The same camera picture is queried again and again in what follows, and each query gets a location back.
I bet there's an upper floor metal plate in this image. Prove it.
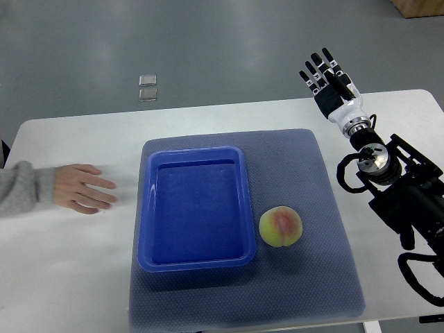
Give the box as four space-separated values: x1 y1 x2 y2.
139 74 157 87

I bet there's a blue grey mesh mat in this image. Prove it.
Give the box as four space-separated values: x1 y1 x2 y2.
129 129 365 332

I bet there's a black cable loop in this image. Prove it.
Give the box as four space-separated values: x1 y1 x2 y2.
397 252 444 307

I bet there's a yellow red peach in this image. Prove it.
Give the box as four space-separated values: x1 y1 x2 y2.
259 206 302 248

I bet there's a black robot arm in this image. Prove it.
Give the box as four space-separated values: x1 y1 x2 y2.
336 124 443 255

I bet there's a person's bare hand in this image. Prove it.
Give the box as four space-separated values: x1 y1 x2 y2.
53 164 117 215

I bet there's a blue plastic tray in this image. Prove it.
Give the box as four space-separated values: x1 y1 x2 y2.
137 146 256 273

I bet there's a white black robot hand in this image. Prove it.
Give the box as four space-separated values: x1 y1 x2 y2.
299 48 371 138

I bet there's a grey sweater forearm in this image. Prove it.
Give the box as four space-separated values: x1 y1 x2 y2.
1 161 56 218

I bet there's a black table bracket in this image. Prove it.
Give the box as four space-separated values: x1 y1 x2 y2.
418 314 444 324

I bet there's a wooden box corner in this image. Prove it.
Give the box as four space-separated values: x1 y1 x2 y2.
391 0 443 19

